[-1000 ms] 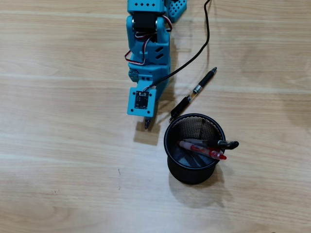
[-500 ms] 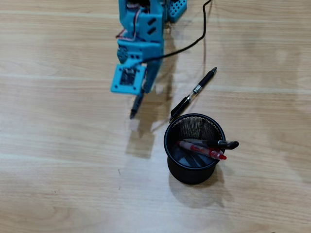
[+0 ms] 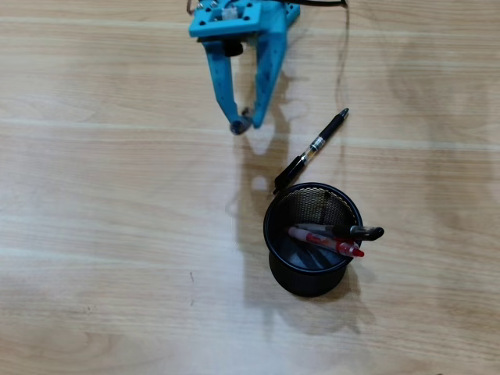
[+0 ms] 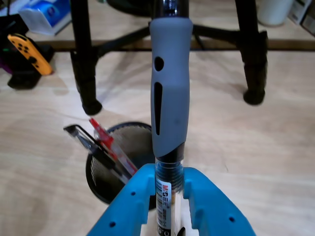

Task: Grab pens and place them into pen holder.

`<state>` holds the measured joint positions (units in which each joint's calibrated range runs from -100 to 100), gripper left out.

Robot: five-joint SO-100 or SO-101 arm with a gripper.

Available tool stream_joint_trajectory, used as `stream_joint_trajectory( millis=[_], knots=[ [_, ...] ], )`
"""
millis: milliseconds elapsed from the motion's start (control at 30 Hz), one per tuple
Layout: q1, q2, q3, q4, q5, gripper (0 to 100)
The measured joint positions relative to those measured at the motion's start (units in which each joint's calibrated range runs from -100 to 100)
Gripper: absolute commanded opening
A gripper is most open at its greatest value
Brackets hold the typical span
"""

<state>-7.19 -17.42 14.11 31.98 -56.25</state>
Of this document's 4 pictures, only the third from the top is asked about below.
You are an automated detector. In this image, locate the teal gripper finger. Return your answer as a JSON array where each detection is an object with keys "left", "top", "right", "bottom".
[
  {"left": 202, "top": 37, "right": 246, "bottom": 136},
  {"left": 251, "top": 30, "right": 291, "bottom": 130}
]

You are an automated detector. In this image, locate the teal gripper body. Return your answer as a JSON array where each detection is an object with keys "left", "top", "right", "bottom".
[{"left": 257, "top": 0, "right": 302, "bottom": 38}]

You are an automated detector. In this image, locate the clear pen with grey grip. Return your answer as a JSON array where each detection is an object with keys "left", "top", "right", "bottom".
[{"left": 230, "top": 107, "right": 252, "bottom": 136}]

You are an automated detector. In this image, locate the black clip retractable pen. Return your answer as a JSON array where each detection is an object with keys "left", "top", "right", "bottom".
[{"left": 272, "top": 108, "right": 350, "bottom": 195}]

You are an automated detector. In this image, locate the clear pen with black cap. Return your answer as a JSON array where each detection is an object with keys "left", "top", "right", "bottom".
[{"left": 292, "top": 223, "right": 386, "bottom": 241}]

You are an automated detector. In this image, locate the red retractable pen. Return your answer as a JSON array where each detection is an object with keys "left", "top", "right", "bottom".
[{"left": 287, "top": 227, "right": 366, "bottom": 259}]

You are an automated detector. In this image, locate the black mesh pen holder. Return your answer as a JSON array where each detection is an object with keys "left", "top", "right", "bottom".
[{"left": 262, "top": 182, "right": 364, "bottom": 297}]

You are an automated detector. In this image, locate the black camera cable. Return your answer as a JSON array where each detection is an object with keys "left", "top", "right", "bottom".
[{"left": 291, "top": 0, "right": 349, "bottom": 9}]

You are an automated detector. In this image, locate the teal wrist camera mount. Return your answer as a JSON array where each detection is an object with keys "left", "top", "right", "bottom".
[{"left": 188, "top": 0, "right": 262, "bottom": 59}]

